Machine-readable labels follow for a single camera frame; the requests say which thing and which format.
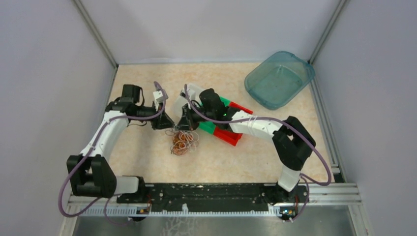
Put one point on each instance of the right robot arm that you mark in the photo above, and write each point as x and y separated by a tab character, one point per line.
292	141

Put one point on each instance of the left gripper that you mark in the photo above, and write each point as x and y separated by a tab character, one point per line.
162	122

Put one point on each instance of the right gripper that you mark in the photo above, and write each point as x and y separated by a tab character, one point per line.
187	121

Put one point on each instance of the teal transparent tub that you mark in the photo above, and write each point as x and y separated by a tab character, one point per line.
278	79

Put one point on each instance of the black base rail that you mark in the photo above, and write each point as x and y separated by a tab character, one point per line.
232	197

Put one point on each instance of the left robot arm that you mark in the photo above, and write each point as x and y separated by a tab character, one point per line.
90	174

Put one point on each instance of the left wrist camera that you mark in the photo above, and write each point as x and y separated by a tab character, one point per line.
159	96

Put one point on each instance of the red plastic bin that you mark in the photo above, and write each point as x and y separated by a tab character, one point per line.
228	136

